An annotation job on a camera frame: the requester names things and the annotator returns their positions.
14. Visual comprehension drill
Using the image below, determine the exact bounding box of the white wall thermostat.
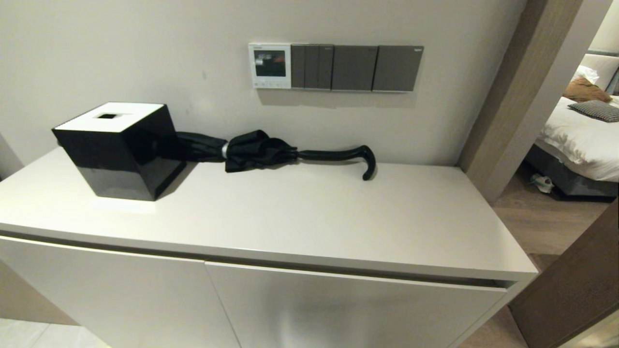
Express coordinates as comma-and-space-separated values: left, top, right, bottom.
248, 43, 292, 89

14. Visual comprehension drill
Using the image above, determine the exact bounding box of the white sideboard cabinet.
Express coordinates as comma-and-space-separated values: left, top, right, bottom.
0, 147, 539, 348

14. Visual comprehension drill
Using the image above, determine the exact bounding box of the wide white cabinet door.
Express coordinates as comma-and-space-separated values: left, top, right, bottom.
205, 261, 508, 348

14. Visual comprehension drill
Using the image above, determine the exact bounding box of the black tissue box white top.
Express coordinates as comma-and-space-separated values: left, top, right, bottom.
52, 101, 187, 202

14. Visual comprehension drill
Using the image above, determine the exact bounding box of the white slipper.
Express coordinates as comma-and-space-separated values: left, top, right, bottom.
530, 173, 555, 194

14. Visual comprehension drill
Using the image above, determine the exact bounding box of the dark grey bed base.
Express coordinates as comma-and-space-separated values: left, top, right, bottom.
525, 144, 619, 201

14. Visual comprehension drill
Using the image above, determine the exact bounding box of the bed with white sheets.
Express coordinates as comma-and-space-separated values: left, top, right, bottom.
534, 94, 619, 183

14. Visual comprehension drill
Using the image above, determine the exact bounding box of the brown cushion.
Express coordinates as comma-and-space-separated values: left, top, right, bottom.
563, 77, 614, 103

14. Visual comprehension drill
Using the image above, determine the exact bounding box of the white pillow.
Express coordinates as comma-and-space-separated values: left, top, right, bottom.
572, 64, 600, 85

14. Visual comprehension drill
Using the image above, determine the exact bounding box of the dark brown wooden door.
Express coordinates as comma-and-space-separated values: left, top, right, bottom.
508, 201, 619, 348

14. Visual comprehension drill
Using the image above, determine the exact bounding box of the black white checkered cushion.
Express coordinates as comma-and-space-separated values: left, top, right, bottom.
568, 100, 619, 123

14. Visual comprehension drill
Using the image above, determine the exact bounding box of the black folded umbrella curved handle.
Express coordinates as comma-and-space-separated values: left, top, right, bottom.
167, 130, 377, 181

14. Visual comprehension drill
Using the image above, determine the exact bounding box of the grey triple rocker wall switch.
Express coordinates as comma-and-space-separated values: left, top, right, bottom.
291, 44, 335, 91

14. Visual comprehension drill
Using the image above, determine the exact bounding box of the grey plain wall switch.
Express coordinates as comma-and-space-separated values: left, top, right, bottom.
332, 45, 379, 92

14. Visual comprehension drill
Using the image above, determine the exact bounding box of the grey wall switch with logo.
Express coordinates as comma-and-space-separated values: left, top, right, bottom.
372, 45, 425, 93

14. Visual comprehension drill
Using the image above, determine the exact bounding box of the light wooden door frame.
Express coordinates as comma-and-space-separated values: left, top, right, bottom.
458, 0, 614, 203

